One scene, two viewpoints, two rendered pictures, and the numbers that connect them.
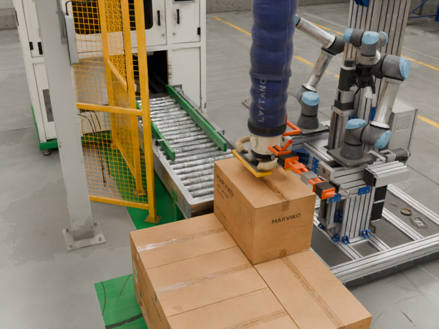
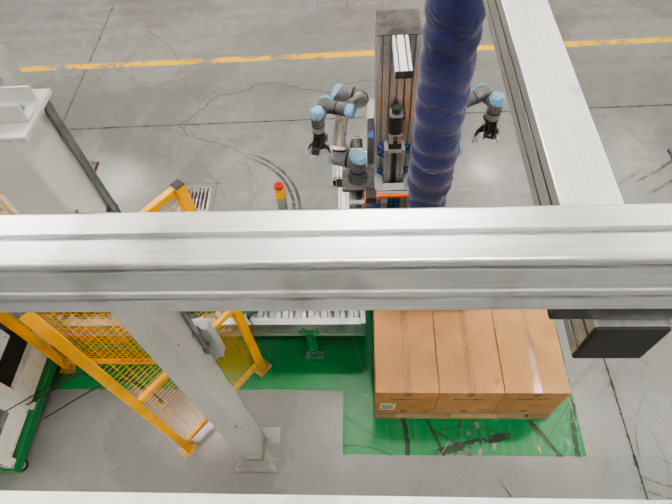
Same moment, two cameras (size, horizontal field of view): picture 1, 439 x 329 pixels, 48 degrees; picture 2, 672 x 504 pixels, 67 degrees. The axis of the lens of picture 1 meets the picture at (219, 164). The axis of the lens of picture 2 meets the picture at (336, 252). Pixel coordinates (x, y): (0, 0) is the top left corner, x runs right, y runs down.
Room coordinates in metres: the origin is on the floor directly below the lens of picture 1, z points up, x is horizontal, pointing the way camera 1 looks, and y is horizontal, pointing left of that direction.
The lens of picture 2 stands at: (2.21, 1.57, 3.69)
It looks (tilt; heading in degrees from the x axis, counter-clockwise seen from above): 56 degrees down; 299
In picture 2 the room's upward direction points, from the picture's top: 5 degrees counter-clockwise
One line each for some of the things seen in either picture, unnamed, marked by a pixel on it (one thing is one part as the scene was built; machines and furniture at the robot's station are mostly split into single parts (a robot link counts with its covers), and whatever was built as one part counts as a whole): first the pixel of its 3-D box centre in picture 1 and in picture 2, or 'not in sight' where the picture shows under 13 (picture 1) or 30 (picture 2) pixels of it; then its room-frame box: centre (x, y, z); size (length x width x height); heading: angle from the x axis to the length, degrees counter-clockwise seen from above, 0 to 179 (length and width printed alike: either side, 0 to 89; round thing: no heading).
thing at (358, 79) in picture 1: (363, 75); (490, 127); (2.42, -0.73, 1.66); 0.09 x 0.08 x 0.12; 114
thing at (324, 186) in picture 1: (323, 190); not in sight; (2.07, -0.52, 1.18); 0.08 x 0.07 x 0.05; 24
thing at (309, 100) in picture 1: (309, 102); (356, 160); (3.20, -0.63, 1.20); 0.13 x 0.12 x 0.14; 6
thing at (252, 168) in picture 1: (251, 159); not in sight; (2.58, -0.19, 1.08); 0.34 x 0.10 x 0.05; 24
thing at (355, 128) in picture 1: (356, 130); not in sight; (2.74, -0.84, 1.20); 0.13 x 0.12 x 0.14; 50
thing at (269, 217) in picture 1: (260, 203); not in sight; (2.61, -0.27, 0.74); 0.60 x 0.40 x 0.40; 24
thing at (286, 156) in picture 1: (287, 159); not in sight; (2.39, -0.38, 1.18); 0.10 x 0.08 x 0.06; 114
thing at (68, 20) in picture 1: (70, 37); (195, 338); (3.28, 1.01, 1.62); 0.20 x 0.05 x 0.30; 23
